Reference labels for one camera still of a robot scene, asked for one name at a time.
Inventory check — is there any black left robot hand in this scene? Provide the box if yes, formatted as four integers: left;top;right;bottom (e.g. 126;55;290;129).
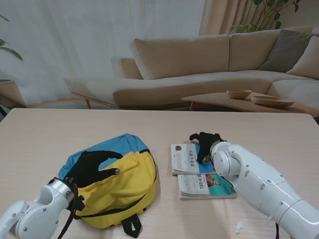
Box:
65;150;124;189

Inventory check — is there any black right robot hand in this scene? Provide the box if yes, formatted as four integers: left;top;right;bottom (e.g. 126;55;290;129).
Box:
189;131;227;164

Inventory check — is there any blue and white cover book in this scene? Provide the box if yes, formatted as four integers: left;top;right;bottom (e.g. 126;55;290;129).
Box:
170;143;217;176

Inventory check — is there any blue and yellow school bag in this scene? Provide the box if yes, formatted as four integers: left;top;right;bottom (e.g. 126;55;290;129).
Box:
58;133;157;239

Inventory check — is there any teal and white cover book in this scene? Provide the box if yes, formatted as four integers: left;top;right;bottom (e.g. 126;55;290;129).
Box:
177;173;238;201

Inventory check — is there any wooden coffee table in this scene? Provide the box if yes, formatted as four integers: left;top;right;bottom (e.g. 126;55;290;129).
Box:
181;91;319;118

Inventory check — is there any small deep wooden bowl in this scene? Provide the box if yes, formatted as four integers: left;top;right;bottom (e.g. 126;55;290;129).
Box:
226;89;252;99

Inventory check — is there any beige corner sofa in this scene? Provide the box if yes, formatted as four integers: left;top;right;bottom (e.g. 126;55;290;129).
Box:
64;26;319;110

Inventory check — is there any wide shallow wooden bowl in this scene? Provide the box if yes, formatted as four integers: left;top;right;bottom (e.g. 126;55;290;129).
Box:
250;95;295;108

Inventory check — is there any beige plant pot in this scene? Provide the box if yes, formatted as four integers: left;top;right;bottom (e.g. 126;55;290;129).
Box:
0;79;26;108

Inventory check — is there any grey sofa cushion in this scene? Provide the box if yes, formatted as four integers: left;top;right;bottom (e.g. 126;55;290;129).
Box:
258;29;316;73

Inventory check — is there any beige curtain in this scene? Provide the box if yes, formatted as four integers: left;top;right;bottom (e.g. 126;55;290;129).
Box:
198;0;319;37

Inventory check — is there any cream sofa cushion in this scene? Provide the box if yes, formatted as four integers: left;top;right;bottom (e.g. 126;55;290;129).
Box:
286;35;319;80

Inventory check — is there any white sheer curtain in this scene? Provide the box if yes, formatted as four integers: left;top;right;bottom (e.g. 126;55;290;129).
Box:
0;0;207;105

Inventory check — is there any green plant with long leaves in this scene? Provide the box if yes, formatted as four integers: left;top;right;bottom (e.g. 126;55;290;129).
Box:
0;14;23;62

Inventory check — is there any tall green leafy plant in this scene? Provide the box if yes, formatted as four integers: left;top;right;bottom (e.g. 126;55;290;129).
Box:
230;0;302;34

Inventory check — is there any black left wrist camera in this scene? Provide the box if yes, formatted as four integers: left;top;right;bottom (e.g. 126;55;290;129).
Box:
72;195;85;212

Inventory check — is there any left arm red black cable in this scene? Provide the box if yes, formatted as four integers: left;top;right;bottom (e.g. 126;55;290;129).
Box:
56;183;78;239

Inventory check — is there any arm red black cable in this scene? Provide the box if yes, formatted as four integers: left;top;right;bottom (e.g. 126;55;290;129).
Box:
56;183;78;239
210;159;280;239

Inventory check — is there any right arm red black cable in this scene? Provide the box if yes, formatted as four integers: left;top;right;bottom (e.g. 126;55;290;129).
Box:
210;159;280;239

